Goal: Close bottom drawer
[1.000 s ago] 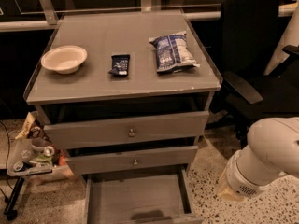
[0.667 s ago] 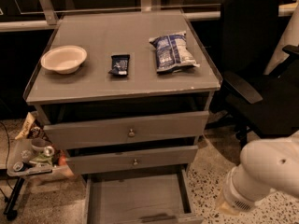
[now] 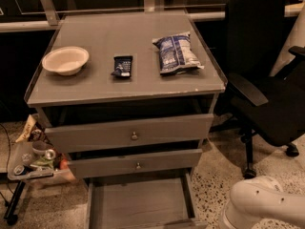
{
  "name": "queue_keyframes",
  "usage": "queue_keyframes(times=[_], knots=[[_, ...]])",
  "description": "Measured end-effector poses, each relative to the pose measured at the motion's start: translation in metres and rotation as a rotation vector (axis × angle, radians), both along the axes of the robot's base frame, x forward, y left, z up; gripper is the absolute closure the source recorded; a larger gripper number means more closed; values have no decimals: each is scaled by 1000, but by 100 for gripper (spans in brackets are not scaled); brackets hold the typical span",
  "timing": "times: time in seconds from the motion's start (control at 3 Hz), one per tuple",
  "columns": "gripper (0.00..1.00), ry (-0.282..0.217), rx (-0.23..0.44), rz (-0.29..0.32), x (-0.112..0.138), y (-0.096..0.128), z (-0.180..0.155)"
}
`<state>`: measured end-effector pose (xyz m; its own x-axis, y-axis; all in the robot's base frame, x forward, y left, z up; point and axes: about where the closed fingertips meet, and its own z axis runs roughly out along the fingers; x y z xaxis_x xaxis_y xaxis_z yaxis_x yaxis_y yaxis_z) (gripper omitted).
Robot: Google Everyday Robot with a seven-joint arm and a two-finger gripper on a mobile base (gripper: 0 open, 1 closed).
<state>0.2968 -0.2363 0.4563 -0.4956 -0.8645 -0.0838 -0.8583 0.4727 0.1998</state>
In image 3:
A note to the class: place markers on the tan snack packet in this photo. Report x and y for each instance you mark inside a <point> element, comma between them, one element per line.
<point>30,123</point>

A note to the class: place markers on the black office chair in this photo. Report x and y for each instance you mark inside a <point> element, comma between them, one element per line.
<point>260,104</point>

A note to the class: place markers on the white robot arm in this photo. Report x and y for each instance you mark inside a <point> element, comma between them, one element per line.
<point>255,199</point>

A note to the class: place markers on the dark blue snack bar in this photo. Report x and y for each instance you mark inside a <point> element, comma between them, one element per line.
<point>122,66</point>

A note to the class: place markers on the grey top drawer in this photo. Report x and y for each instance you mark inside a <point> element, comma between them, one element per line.
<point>119,134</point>

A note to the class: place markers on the silver soda can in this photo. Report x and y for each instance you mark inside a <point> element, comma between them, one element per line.
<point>19,170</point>

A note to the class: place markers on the grey bottom drawer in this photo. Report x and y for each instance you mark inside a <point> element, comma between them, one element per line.
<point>154,200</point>

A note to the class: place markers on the grey drawer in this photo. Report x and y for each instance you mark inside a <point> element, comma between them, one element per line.
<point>154,200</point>
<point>119,134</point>
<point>123,165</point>

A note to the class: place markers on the small white cup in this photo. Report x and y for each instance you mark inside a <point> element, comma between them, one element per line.
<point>40,147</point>

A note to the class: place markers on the grey middle drawer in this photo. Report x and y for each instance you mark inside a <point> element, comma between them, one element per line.
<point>123,165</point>

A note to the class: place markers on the white paper bowl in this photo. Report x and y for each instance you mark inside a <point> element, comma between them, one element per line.
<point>65,61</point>

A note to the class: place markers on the blue chip bag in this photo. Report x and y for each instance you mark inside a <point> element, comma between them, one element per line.
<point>175,54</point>

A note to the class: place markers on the black cart stand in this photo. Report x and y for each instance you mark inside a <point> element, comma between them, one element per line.
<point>9,216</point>

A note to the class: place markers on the clear plastic bin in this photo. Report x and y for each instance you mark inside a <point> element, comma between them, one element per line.
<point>49,169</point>

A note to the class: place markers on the grey drawer cabinet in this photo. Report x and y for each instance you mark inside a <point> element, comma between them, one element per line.
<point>94,95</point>

